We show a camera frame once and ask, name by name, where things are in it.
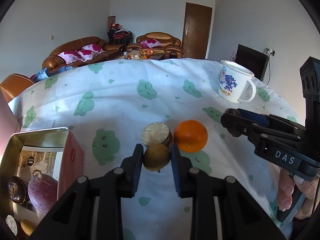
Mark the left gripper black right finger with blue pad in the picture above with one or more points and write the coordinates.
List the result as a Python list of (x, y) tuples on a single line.
[(221, 208)]

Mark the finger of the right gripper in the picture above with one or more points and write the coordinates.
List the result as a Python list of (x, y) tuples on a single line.
[(250, 129), (272, 122)]

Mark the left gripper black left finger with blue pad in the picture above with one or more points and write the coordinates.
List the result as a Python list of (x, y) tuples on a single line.
[(91, 208)]

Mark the dark mangosteen fruit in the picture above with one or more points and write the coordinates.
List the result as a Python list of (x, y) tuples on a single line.
[(17, 190)]

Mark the yellow-brown longan fruit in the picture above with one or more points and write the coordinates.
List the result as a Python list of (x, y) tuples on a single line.
[(156, 157)]

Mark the round yellow-brown fruit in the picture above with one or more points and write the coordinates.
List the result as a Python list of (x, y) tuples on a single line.
[(27, 226)]

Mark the coffee table with fruits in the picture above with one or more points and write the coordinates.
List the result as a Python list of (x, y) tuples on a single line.
[(144, 54)]

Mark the person's right hand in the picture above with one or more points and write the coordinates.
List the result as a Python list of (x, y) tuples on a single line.
[(296, 196)]

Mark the white cartoon mug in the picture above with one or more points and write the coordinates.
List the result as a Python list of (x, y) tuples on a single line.
[(236, 83)]

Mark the black television screen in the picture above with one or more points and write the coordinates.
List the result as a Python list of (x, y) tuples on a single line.
[(253, 60)]

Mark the large orange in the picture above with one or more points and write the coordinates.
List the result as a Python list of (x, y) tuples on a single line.
[(190, 136)]

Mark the gold and pink tin box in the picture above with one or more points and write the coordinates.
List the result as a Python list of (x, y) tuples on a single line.
[(54, 152)]

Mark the cut-top dark fruit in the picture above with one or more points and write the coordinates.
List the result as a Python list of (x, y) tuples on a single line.
[(156, 133)]

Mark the pink electric kettle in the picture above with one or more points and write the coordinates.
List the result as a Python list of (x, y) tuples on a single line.
[(8, 123)]

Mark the brown wooden door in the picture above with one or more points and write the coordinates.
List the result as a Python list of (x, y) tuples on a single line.
[(196, 30)]

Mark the brown leather armchair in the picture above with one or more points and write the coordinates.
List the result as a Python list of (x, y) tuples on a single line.
[(169, 45)]

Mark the orange leather chair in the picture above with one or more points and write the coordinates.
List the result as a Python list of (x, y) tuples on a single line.
[(14, 85)]

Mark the stacked dark chairs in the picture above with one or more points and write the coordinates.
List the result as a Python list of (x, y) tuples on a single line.
[(118, 35)]

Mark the long brown leather sofa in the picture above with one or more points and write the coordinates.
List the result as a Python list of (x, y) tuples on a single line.
[(81, 52)]

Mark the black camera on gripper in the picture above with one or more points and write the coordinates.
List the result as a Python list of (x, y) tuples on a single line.
[(309, 73)]

